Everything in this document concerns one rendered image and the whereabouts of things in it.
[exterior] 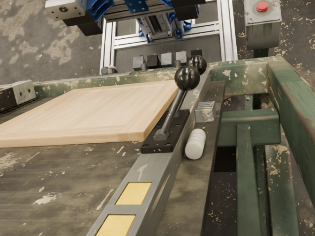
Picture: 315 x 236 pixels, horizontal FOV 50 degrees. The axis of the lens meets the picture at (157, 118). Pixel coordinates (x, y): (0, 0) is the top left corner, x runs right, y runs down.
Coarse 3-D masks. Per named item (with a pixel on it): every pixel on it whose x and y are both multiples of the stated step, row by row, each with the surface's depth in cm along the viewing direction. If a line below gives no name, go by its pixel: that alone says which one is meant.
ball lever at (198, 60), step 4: (192, 56) 60; (196, 56) 59; (200, 56) 59; (188, 60) 59; (192, 60) 59; (196, 60) 59; (200, 60) 59; (204, 60) 59; (188, 64) 59; (192, 64) 59; (196, 64) 58; (200, 64) 59; (204, 64) 59; (196, 68) 59; (200, 68) 59; (204, 68) 59; (200, 72) 59; (184, 96) 62; (180, 104) 63; (176, 112) 63; (176, 116) 63
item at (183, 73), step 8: (176, 72) 49; (184, 72) 48; (192, 72) 48; (176, 80) 48; (184, 80) 47; (192, 80) 48; (184, 88) 48; (192, 88) 49; (176, 96) 50; (176, 104) 50; (168, 112) 51; (168, 120) 51; (168, 128) 52; (160, 136) 52
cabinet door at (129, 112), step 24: (72, 96) 117; (96, 96) 111; (120, 96) 106; (144, 96) 101; (168, 96) 95; (24, 120) 91; (48, 120) 88; (72, 120) 85; (96, 120) 82; (120, 120) 79; (144, 120) 75; (0, 144) 76; (24, 144) 74; (48, 144) 73
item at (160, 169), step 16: (208, 80) 109; (192, 96) 82; (192, 112) 70; (192, 128) 69; (176, 144) 52; (144, 160) 48; (160, 160) 47; (176, 160) 51; (128, 176) 43; (144, 176) 43; (160, 176) 42; (160, 192) 41; (112, 208) 36; (128, 208) 36; (144, 208) 35; (160, 208) 40; (96, 224) 33; (144, 224) 34
